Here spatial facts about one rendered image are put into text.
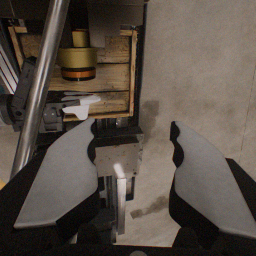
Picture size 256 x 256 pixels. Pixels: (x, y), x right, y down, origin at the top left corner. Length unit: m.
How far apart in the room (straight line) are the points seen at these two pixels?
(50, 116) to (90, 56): 0.16
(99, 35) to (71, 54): 0.07
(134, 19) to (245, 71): 1.94
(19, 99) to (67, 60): 0.14
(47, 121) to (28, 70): 0.12
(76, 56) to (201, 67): 1.60
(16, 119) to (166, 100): 1.50
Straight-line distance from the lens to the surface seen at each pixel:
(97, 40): 0.37
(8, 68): 1.36
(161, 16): 1.59
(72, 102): 0.38
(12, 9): 0.28
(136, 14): 0.37
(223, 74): 2.05
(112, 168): 0.71
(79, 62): 0.35
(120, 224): 1.30
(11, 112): 0.45
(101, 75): 0.60
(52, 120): 0.42
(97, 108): 0.64
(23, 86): 0.41
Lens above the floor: 1.47
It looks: 57 degrees down
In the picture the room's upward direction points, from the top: 156 degrees clockwise
